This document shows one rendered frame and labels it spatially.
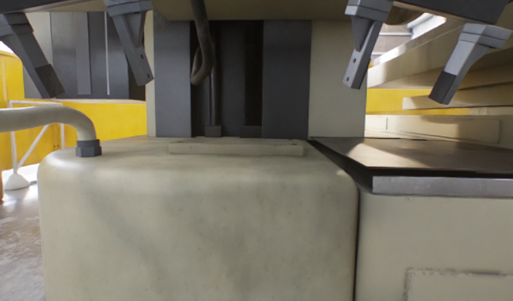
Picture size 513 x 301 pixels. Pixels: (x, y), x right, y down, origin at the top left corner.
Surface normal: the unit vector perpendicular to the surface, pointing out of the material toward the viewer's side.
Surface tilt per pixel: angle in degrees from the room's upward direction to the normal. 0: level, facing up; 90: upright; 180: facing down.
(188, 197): 90
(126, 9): 113
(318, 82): 90
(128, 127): 90
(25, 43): 82
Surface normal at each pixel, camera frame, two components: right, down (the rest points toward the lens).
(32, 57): 0.99, -0.11
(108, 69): -0.05, 0.10
